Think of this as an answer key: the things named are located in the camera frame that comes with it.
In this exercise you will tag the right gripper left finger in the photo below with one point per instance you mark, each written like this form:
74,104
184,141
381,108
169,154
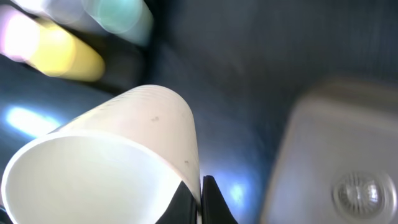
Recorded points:
183,208

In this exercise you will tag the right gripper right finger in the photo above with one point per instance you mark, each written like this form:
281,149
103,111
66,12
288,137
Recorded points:
213,205

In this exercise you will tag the white cup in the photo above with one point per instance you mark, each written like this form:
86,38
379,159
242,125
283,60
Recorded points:
149,124

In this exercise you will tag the yellow cup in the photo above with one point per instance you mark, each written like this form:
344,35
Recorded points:
71,59

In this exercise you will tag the steel sink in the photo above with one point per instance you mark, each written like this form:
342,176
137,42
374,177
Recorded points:
323,140

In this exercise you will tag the green cup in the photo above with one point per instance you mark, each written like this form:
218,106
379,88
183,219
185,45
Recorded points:
124,15

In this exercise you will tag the pale grey cup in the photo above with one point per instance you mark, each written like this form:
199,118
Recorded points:
59,11

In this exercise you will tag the pink cup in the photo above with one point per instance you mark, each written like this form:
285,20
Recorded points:
15,34

